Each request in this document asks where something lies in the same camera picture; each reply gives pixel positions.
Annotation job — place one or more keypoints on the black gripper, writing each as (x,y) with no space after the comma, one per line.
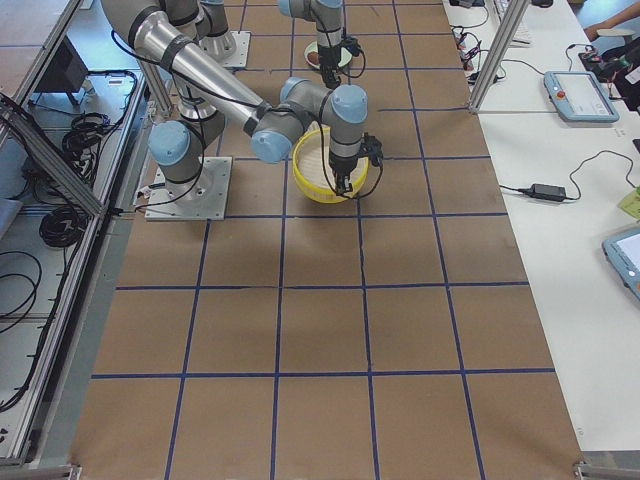
(328,56)
(341,166)

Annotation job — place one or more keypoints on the white keyboard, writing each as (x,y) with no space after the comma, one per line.
(510,15)

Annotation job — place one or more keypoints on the yellow top steamer layer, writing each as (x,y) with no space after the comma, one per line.
(312,173)

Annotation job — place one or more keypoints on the black power adapter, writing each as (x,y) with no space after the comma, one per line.
(545,192)

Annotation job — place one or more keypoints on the teach pendant tablet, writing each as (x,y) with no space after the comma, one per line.
(578,97)

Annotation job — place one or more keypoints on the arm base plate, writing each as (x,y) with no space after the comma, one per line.
(203,197)
(236,56)

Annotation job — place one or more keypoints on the aluminium frame post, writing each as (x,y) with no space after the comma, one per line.
(488,70)

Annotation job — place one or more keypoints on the light green bowl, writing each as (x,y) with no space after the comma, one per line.
(345,56)

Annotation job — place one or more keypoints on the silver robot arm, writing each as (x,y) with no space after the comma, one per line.
(326,15)
(170,34)

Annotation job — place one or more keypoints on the brown bun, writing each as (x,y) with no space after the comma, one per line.
(313,58)

